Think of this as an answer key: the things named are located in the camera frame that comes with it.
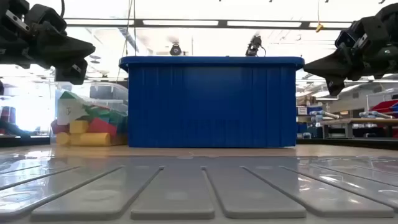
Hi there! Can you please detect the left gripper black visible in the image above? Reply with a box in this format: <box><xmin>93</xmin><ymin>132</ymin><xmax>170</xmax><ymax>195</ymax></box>
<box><xmin>0</xmin><ymin>0</ymin><xmax>96</xmax><ymax>85</ymax></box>

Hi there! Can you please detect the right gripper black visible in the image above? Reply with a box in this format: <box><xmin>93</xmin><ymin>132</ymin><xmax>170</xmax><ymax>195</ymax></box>
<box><xmin>303</xmin><ymin>2</ymin><xmax>398</xmax><ymax>96</ymax></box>

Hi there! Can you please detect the clear plastic container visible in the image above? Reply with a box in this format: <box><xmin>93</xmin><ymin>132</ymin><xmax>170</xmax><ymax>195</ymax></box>
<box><xmin>51</xmin><ymin>81</ymin><xmax>129</xmax><ymax>147</ymax></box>

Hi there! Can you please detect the grey slotted divider panel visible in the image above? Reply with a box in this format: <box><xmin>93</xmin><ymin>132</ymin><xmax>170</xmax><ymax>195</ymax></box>
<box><xmin>0</xmin><ymin>154</ymin><xmax>398</xmax><ymax>220</ymax></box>

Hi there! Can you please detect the green triangular block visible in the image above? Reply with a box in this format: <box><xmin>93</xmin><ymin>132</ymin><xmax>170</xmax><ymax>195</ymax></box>
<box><xmin>58</xmin><ymin>91</ymin><xmax>82</xmax><ymax>102</ymax></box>

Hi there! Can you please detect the white metal rack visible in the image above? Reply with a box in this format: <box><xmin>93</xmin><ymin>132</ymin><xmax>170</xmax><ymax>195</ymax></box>
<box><xmin>366</xmin><ymin>88</ymin><xmax>398</xmax><ymax>110</ymax></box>

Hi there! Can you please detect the wooden workbench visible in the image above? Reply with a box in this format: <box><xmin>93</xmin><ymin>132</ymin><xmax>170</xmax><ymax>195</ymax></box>
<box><xmin>320</xmin><ymin>118</ymin><xmax>398</xmax><ymax>139</ymax></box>

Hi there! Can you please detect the red storage bin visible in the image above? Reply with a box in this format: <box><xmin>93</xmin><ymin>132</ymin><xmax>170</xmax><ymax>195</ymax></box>
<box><xmin>371</xmin><ymin>99</ymin><xmax>398</xmax><ymax>114</ymax></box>

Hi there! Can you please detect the yellow cube block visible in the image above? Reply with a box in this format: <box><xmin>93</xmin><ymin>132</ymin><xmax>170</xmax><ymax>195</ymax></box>
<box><xmin>69</xmin><ymin>120</ymin><xmax>90</xmax><ymax>134</ymax></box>

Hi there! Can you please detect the dark red block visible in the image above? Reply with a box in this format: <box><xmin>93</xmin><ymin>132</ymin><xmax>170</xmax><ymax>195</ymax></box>
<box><xmin>51</xmin><ymin>119</ymin><xmax>70</xmax><ymax>135</ymax></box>

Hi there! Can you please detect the red rectangular block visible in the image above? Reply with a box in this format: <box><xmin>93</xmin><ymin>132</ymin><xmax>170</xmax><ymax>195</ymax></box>
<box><xmin>86</xmin><ymin>117</ymin><xmax>118</xmax><ymax>138</ymax></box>

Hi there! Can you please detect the yellow short cylinder block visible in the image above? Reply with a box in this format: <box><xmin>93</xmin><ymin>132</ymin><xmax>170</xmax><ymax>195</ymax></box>
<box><xmin>55</xmin><ymin>132</ymin><xmax>71</xmax><ymax>146</ymax></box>

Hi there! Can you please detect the yellow long cylinder block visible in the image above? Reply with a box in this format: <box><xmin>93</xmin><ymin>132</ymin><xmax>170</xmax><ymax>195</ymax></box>
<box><xmin>70</xmin><ymin>133</ymin><xmax>112</xmax><ymax>147</ymax></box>

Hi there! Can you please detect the black round device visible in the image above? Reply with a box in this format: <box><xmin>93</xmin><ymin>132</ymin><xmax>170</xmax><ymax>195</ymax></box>
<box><xmin>169</xmin><ymin>42</ymin><xmax>183</xmax><ymax>57</ymax></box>

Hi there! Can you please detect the blue plastic bin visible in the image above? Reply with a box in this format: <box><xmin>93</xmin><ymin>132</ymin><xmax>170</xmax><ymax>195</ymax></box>
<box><xmin>119</xmin><ymin>55</ymin><xmax>305</xmax><ymax>148</ymax></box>

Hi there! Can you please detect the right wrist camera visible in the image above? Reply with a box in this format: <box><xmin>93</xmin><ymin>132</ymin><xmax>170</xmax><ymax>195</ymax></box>
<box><xmin>334</xmin><ymin>19</ymin><xmax>371</xmax><ymax>50</ymax></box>

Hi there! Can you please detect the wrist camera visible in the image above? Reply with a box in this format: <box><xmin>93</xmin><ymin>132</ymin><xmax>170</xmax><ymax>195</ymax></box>
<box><xmin>334</xmin><ymin>19</ymin><xmax>371</xmax><ymax>50</ymax></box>
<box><xmin>24</xmin><ymin>3</ymin><xmax>68</xmax><ymax>35</ymax></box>

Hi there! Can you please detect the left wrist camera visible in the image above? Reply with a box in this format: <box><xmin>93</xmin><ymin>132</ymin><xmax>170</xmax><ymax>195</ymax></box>
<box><xmin>24</xmin><ymin>3</ymin><xmax>68</xmax><ymax>35</ymax></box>

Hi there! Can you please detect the black camera device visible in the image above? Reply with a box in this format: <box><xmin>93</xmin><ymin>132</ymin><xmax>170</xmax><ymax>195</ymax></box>
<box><xmin>244</xmin><ymin>34</ymin><xmax>267</xmax><ymax>58</ymax></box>

